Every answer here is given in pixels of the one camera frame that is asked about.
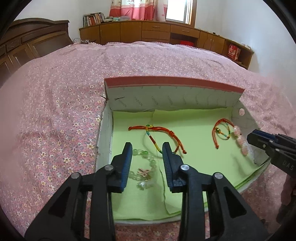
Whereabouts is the pink bead bracelet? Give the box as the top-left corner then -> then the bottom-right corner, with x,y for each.
233,126 -> 250,157

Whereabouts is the red cord bell bracelet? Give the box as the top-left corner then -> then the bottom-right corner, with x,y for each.
212,118 -> 235,150

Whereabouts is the green bead bracelet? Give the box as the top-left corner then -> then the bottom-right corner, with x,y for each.
126,148 -> 158,191

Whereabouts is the red multicolour cord bracelet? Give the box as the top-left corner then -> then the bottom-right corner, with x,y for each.
127,124 -> 187,156

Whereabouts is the green felt box liner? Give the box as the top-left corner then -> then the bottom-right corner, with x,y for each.
112,108 -> 258,221

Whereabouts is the red cardboard box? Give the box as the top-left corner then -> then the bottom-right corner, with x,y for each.
96,76 -> 268,223

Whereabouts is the red gift box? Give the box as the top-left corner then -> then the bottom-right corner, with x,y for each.
227,44 -> 241,61

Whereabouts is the pink floral bedspread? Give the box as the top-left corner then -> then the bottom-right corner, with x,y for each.
1,42 -> 295,235

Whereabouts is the red item in cabinet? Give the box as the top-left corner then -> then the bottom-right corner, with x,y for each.
180,40 -> 194,47

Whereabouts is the long wooden cabinet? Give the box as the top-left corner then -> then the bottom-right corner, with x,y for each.
79,21 -> 254,69

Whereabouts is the window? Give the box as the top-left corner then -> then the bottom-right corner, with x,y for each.
166,0 -> 198,27

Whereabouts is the dark wooden headboard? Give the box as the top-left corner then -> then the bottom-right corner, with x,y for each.
1,18 -> 73,85

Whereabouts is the pink white curtain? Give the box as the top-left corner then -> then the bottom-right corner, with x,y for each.
109,0 -> 168,22

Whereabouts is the row of books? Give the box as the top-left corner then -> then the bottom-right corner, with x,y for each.
83,12 -> 105,27

